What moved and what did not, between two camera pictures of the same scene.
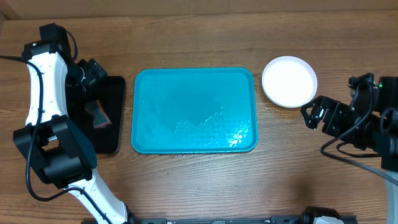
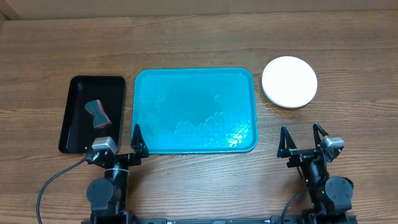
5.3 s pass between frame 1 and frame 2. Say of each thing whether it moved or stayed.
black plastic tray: stayed
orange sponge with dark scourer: stayed
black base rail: stayed
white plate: stayed
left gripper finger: moved
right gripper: moved
